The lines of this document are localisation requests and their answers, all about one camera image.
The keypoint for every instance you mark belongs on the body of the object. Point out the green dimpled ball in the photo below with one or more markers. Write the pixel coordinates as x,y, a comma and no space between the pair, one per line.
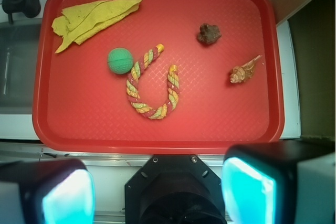
120,61

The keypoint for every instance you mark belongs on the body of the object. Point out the twisted multicolour rope toy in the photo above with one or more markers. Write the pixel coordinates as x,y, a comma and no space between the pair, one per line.
132,86

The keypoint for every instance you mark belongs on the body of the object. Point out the yellow folded cloth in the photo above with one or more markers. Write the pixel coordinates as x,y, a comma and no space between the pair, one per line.
80,22

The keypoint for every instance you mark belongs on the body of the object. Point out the red plastic tray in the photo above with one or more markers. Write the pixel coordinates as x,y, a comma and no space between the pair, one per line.
81,106

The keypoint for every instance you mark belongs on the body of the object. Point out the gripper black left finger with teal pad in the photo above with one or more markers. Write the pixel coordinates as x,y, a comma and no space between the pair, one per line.
47,192

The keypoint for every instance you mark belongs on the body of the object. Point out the stainless steel sink basin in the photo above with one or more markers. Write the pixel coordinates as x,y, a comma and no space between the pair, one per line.
19,49

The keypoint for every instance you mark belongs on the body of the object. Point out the tan spiral seashell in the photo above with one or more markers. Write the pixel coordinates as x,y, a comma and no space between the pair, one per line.
243,72

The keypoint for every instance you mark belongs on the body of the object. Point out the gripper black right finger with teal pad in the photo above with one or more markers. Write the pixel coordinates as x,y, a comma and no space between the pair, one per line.
280,182

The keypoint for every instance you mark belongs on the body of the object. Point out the black faucet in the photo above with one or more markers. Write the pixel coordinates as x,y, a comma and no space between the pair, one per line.
30,8

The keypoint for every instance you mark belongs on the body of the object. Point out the brown rock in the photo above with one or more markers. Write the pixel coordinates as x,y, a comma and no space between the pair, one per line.
208,34

